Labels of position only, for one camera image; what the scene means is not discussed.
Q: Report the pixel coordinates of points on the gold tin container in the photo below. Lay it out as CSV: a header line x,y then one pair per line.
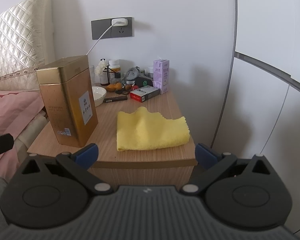
x,y
62,100

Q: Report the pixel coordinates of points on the purple drink carton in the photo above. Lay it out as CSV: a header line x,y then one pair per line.
x,y
161,76

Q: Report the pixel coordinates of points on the black pouch green logo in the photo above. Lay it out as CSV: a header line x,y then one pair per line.
x,y
144,82

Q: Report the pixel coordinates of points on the yellow cleaning cloth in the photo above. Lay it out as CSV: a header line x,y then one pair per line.
x,y
150,132

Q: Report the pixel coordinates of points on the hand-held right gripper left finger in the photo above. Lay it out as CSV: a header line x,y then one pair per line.
x,y
86,155

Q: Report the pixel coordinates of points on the cream quilted headboard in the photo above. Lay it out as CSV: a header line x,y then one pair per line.
x,y
15,37

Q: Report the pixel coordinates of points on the pink pillow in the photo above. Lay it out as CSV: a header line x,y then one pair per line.
x,y
12,115

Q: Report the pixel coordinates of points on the white charger plug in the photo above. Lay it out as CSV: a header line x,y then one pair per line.
x,y
119,22

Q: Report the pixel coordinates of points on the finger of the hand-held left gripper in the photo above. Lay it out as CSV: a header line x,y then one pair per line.
x,y
1,142

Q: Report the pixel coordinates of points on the white bowl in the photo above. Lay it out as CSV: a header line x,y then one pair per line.
x,y
98,95

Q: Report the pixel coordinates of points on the dark brown stick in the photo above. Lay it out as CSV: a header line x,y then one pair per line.
x,y
115,99

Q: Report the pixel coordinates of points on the white wardrobe grey trim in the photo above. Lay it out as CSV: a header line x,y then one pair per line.
x,y
265,105

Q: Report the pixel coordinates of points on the dark brown diffuser bottle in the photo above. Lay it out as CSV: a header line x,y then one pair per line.
x,y
104,78

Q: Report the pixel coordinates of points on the white flower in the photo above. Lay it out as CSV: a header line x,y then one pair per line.
x,y
101,67

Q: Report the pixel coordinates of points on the cream bed base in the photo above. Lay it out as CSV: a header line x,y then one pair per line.
x,y
32,132

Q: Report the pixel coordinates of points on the grey wall socket panel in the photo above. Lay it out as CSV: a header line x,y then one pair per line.
x,y
100,30

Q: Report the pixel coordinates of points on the clear glass cup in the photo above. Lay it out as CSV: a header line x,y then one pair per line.
x,y
91,76

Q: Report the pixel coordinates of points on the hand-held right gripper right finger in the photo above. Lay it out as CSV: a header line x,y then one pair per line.
x,y
205,155

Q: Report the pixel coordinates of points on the white pill bottle orange label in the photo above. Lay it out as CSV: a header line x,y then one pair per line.
x,y
114,66

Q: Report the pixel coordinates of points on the red and white box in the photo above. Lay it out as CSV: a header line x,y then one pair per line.
x,y
143,93

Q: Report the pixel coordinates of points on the wooden nightstand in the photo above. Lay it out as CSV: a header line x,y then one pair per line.
x,y
110,115

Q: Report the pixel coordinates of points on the small orange fruit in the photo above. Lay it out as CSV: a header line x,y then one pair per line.
x,y
110,88
118,86

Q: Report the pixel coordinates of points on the grey plush toy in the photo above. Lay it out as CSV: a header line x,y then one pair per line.
x,y
132,73

